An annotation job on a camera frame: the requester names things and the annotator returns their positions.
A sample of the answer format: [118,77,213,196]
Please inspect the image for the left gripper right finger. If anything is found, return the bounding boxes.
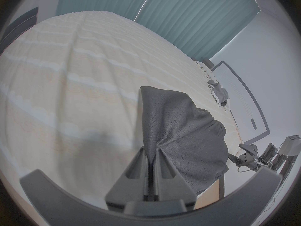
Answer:
[154,147,197,207]

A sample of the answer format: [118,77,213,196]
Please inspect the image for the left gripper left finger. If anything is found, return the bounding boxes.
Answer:
[105,147,150,208]

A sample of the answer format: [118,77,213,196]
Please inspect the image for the black T-shirt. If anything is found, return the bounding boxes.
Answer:
[140,86,229,195]

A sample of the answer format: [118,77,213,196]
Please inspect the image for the bed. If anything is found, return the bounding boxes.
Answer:
[0,10,270,209]

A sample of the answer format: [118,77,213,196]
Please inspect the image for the grey and white garment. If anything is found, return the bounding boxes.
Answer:
[207,79,230,105]

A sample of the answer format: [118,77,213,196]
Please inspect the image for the white printed pillow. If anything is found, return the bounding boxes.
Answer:
[195,61,217,82]

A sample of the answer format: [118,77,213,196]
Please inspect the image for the grey bedside table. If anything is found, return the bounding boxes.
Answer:
[193,57,213,69]

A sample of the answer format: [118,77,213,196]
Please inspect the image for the black chest of drawers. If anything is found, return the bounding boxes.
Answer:
[0,7,39,54]

